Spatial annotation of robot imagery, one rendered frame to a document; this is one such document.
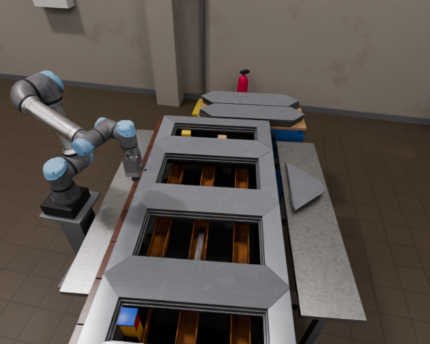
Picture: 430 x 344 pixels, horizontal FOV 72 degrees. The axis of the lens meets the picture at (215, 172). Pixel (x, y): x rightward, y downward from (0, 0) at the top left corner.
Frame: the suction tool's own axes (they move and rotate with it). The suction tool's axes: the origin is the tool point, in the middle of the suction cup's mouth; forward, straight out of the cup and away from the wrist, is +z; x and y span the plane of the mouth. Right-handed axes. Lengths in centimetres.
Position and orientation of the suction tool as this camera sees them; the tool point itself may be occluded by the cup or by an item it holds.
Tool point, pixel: (136, 178)
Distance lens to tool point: 151.9
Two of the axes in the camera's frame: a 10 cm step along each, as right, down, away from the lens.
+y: 0.4, -6.7, 7.4
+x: -10.0, -0.5, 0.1
